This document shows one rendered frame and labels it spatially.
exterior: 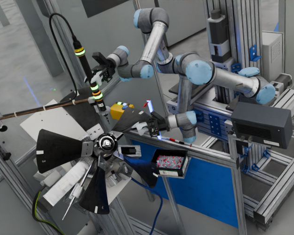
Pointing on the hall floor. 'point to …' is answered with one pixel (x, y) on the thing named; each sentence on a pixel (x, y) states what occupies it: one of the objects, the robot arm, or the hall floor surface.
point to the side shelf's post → (94, 221)
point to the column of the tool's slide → (20, 185)
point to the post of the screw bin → (173, 204)
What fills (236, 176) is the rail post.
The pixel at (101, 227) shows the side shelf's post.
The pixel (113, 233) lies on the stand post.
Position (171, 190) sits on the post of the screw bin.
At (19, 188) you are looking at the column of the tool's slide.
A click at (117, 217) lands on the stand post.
